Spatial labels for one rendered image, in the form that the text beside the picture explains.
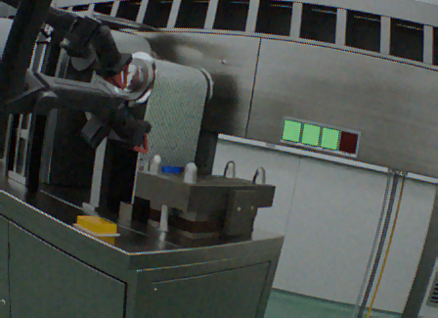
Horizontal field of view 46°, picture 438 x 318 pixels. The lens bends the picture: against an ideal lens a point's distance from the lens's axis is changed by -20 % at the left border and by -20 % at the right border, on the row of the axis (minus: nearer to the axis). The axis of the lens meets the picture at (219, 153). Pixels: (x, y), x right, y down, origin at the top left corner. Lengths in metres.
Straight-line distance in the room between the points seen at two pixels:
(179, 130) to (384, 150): 0.57
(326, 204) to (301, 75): 2.54
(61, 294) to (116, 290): 0.22
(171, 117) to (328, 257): 2.70
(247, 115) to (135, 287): 0.72
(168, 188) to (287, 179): 2.89
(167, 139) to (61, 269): 0.51
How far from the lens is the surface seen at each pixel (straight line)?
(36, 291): 1.51
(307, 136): 1.64
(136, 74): 1.54
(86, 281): 1.32
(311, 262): 4.21
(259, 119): 1.72
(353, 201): 4.07
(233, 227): 1.53
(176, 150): 1.65
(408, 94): 1.55
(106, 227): 1.29
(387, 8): 1.63
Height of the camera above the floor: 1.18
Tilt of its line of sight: 3 degrees down
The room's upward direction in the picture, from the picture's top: 10 degrees clockwise
